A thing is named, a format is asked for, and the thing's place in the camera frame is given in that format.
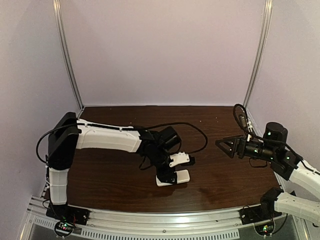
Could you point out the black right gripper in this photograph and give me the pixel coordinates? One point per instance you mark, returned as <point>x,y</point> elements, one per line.
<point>240,146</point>

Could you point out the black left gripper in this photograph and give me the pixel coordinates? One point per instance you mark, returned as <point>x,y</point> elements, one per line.
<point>165,177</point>

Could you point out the white remote control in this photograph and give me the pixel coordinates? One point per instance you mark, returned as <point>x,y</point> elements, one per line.
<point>182,176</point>

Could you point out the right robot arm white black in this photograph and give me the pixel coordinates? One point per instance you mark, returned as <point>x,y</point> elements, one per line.
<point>284,162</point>

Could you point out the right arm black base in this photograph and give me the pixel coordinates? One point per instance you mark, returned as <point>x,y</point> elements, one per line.
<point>263,215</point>

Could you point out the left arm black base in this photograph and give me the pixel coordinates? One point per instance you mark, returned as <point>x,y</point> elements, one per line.
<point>68,217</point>

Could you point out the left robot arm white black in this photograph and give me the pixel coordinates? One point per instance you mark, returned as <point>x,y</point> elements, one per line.
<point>72,133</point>

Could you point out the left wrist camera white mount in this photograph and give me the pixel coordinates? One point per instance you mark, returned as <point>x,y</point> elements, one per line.
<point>181,158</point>

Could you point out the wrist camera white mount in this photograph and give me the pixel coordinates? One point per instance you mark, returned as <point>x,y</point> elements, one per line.
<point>181,158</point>
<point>246,126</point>

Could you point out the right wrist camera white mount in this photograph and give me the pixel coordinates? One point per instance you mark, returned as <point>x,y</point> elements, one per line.
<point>246,126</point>

